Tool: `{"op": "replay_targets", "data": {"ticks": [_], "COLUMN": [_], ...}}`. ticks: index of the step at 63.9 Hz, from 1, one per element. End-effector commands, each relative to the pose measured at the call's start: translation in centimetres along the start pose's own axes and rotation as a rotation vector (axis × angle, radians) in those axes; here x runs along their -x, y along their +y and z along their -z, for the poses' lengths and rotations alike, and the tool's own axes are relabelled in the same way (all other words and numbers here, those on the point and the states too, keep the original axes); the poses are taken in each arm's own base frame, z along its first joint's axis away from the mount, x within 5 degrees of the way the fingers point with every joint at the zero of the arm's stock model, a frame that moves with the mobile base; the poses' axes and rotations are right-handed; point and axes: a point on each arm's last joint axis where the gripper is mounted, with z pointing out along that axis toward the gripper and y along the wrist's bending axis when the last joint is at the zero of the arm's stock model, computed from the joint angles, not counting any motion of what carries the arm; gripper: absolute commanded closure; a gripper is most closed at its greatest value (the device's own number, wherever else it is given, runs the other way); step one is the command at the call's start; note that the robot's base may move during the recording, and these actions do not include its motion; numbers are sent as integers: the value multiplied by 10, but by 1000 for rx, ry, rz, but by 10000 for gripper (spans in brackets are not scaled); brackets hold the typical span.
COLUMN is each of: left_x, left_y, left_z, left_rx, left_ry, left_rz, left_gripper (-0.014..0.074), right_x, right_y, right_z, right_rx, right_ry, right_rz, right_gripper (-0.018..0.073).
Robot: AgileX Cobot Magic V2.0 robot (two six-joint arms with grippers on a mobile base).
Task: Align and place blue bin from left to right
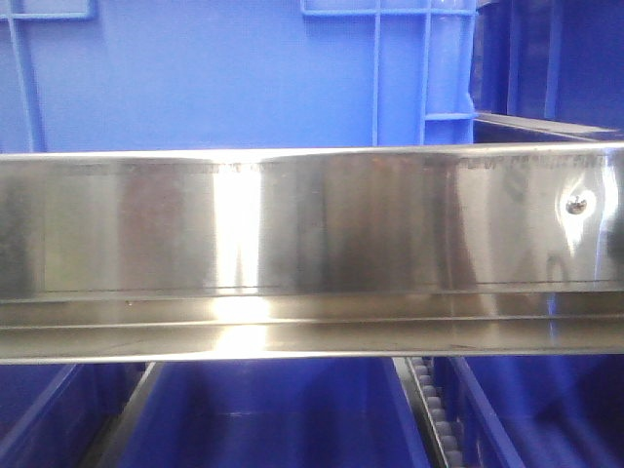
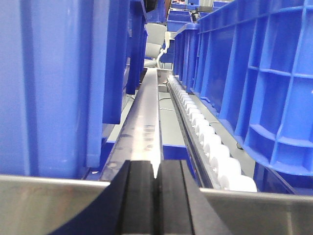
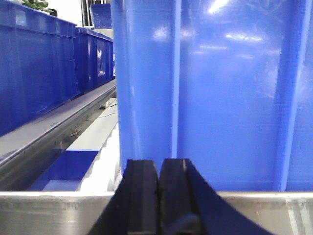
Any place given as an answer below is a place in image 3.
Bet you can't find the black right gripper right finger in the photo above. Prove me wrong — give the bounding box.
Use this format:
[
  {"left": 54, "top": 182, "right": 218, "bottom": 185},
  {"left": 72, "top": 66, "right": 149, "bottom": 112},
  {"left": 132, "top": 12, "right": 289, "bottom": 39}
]
[{"left": 159, "top": 159, "right": 270, "bottom": 235}]

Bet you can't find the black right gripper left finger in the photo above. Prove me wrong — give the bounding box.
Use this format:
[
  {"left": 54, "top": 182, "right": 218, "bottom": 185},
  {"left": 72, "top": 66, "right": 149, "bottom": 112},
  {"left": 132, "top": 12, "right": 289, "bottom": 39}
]
[{"left": 88, "top": 160, "right": 158, "bottom": 235}]

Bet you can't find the blue plastic bin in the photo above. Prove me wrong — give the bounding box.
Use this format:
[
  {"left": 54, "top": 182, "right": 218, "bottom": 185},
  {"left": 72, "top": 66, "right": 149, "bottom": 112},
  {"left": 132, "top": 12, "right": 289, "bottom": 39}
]
[{"left": 111, "top": 0, "right": 313, "bottom": 191}]

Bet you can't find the white roller track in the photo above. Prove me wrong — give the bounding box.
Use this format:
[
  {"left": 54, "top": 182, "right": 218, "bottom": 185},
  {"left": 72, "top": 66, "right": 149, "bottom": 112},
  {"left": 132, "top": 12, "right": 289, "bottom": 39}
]
[{"left": 77, "top": 124, "right": 122, "bottom": 193}]

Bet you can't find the blue bin on lower level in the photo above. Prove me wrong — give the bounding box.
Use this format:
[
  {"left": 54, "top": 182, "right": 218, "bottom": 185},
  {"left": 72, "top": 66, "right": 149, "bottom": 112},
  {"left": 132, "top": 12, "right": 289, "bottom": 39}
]
[{"left": 27, "top": 149, "right": 98, "bottom": 191}]

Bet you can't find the dark blue bin on shelf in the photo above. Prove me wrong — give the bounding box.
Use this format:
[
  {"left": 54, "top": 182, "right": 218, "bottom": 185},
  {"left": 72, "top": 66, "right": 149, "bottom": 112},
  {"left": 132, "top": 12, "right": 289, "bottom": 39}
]
[{"left": 0, "top": 0, "right": 80, "bottom": 135}]

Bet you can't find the green plant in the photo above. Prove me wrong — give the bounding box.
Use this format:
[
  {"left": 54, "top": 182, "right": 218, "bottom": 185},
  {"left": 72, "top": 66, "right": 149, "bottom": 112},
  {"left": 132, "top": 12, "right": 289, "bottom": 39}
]
[{"left": 22, "top": 0, "right": 58, "bottom": 17}]

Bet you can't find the steel front rail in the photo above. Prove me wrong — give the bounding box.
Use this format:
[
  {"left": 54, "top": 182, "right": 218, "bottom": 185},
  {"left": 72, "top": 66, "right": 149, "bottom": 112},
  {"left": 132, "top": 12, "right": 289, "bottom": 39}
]
[{"left": 0, "top": 191, "right": 313, "bottom": 235}]

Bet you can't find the steel shelf rail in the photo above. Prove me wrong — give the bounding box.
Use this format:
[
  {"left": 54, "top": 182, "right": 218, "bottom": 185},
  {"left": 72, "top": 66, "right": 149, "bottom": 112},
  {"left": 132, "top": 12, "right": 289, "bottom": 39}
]
[{"left": 0, "top": 79, "right": 116, "bottom": 190}]

